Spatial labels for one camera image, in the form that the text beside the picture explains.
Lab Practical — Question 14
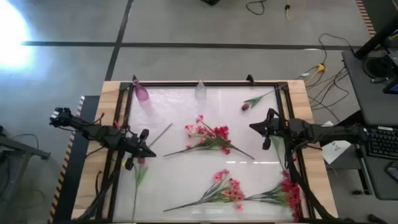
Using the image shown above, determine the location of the white glossy table sheet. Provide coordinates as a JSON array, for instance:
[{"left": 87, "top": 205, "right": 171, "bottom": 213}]
[{"left": 112, "top": 85, "right": 307, "bottom": 222}]

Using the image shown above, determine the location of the purple glass vase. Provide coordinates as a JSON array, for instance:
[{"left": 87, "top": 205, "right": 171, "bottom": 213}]
[{"left": 132, "top": 79, "right": 150, "bottom": 103}]

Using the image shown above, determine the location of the dark grey desk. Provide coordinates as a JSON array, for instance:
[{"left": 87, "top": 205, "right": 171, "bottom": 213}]
[{"left": 341, "top": 46, "right": 398, "bottom": 202}]

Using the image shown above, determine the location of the dark purple artificial tulip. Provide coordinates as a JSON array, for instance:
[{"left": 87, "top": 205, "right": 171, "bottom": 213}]
[{"left": 241, "top": 83, "right": 290, "bottom": 112}]

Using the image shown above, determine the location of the black ring-shaped object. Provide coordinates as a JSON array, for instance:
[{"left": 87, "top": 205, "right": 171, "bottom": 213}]
[{"left": 363, "top": 55, "right": 389, "bottom": 83}]

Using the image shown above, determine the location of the black striped-edge platform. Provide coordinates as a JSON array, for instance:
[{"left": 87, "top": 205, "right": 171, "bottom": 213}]
[
  {"left": 355, "top": 0, "right": 398, "bottom": 38},
  {"left": 47, "top": 95, "right": 102, "bottom": 224}
]

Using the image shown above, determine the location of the black floor cable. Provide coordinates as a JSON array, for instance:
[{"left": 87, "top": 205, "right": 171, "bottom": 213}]
[
  {"left": 245, "top": 0, "right": 267, "bottom": 16},
  {"left": 306, "top": 67, "right": 351, "bottom": 123},
  {"left": 318, "top": 32, "right": 357, "bottom": 65}
]

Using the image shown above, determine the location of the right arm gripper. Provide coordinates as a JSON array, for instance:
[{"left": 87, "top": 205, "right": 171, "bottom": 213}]
[{"left": 249, "top": 108, "right": 292, "bottom": 151}]

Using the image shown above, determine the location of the red artificial flower spray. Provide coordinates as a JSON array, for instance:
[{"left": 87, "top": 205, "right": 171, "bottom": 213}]
[
  {"left": 163, "top": 124, "right": 233, "bottom": 158},
  {"left": 244, "top": 169, "right": 302, "bottom": 222}
]

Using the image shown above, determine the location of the black metal table frame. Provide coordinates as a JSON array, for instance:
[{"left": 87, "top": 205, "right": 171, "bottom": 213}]
[{"left": 96, "top": 80, "right": 336, "bottom": 223}]

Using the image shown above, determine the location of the dark red artificial tulip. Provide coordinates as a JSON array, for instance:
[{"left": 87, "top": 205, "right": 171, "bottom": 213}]
[{"left": 131, "top": 157, "right": 150, "bottom": 222}]

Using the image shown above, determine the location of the black phone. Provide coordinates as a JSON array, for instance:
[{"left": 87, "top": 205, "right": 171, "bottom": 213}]
[{"left": 385, "top": 161, "right": 398, "bottom": 184}]

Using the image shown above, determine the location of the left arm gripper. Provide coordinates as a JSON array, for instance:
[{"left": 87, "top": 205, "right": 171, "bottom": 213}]
[{"left": 119, "top": 129, "right": 157, "bottom": 171}]

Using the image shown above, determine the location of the white cardboard box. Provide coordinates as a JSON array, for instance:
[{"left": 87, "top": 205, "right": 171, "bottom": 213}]
[{"left": 322, "top": 121, "right": 353, "bottom": 165}]

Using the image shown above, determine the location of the device with blue screen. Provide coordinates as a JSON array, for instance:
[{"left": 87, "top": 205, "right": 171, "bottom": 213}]
[{"left": 382, "top": 77, "right": 398, "bottom": 95}]

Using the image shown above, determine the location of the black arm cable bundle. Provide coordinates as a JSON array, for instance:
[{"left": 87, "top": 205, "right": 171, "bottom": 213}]
[
  {"left": 76, "top": 167, "right": 126, "bottom": 221},
  {"left": 282, "top": 136, "right": 343, "bottom": 222}
]

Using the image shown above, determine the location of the grey metal stand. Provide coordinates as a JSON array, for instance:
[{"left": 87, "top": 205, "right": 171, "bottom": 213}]
[{"left": 0, "top": 124, "right": 52, "bottom": 161}]

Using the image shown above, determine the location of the black computer keyboard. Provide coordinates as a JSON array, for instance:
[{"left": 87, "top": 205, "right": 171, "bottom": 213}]
[{"left": 365, "top": 125, "right": 398, "bottom": 160}]

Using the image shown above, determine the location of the clear glass vase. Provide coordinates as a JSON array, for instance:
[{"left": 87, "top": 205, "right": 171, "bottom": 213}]
[{"left": 195, "top": 80, "right": 208, "bottom": 101}]

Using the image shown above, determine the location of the pink artificial flower spray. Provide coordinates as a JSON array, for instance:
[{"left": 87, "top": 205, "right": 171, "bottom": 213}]
[
  {"left": 184, "top": 114, "right": 256, "bottom": 161},
  {"left": 162, "top": 169, "right": 247, "bottom": 213}
]

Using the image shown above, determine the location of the black monitor stand pole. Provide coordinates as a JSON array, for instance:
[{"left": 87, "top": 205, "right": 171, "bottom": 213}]
[{"left": 354, "top": 23, "right": 398, "bottom": 60}]

